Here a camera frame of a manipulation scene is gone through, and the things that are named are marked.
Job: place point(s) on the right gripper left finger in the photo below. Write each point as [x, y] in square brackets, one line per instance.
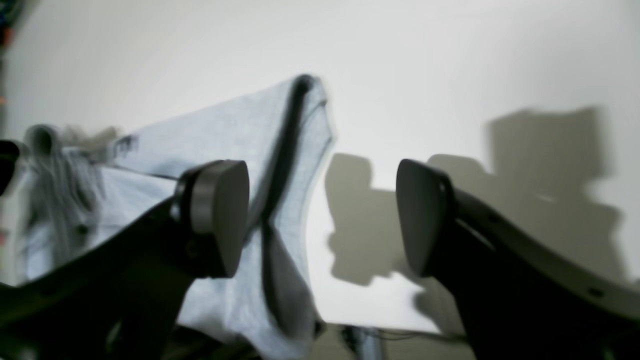
[120, 301]

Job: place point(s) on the grey T-shirt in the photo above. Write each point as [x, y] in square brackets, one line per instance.
[80, 196]

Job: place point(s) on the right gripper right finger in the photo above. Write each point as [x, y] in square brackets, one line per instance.
[517, 299]

